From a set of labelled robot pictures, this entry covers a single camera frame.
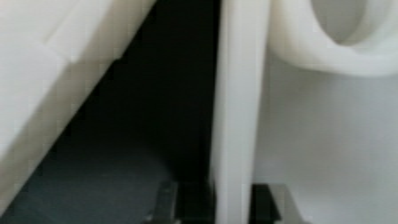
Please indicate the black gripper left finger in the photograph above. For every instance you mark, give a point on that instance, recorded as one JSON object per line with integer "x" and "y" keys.
{"x": 161, "y": 215}

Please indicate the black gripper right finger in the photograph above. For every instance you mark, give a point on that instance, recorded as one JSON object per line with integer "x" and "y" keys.
{"x": 273, "y": 209}

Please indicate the white square table top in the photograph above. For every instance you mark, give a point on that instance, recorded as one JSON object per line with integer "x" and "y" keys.
{"x": 305, "y": 110}

